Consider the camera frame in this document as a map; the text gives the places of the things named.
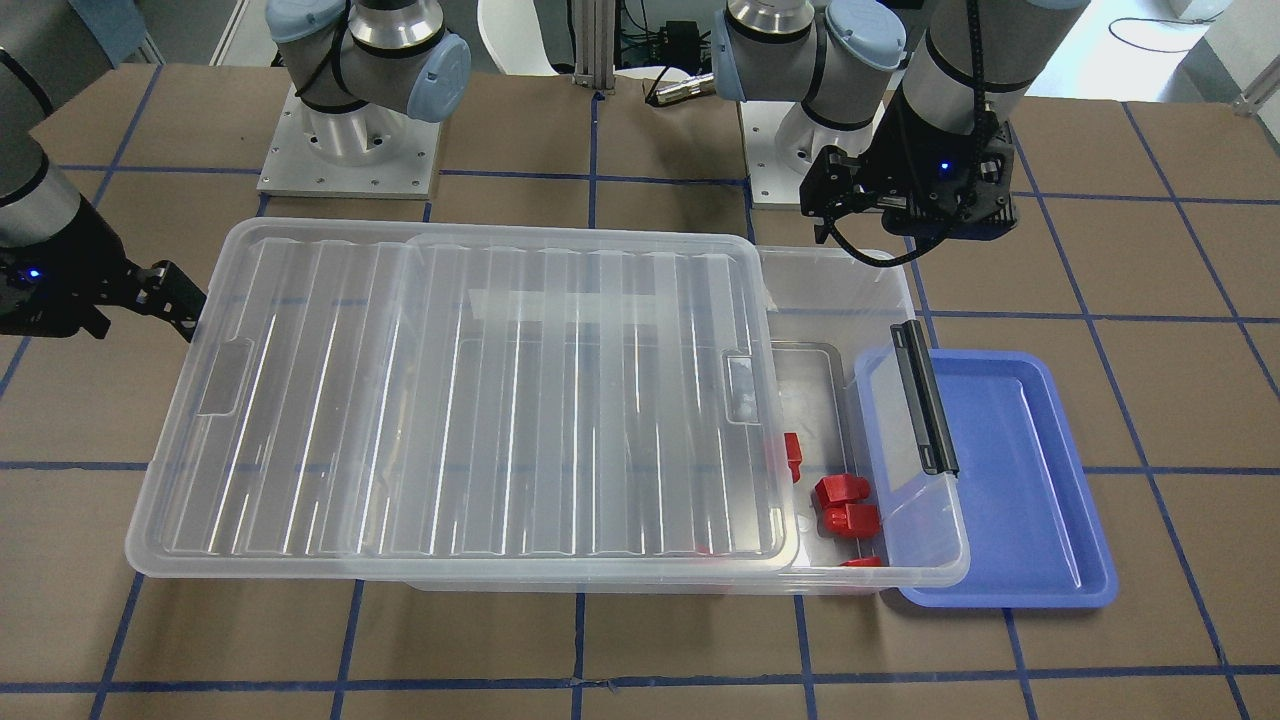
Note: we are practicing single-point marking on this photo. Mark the clear plastic storage box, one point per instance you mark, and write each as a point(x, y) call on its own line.
point(844, 389)

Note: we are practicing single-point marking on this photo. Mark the blue plastic tray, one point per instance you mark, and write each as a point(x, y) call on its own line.
point(1036, 540)

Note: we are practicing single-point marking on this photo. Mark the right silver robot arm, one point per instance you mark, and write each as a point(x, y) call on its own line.
point(342, 56)

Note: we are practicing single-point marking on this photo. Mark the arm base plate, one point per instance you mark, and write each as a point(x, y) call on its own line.
point(368, 153)
point(781, 144)

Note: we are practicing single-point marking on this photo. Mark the red toy block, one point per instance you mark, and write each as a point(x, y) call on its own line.
point(794, 456)

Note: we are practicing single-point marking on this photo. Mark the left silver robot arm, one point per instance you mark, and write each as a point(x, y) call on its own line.
point(839, 61)

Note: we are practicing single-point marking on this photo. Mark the clear plastic box lid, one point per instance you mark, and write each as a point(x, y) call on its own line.
point(472, 403)

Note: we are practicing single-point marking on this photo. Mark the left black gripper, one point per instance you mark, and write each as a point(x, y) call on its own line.
point(893, 163)

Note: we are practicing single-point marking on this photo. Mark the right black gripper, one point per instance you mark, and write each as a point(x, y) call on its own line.
point(62, 262)

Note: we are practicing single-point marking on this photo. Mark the aluminium frame post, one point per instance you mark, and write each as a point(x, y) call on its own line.
point(594, 32)

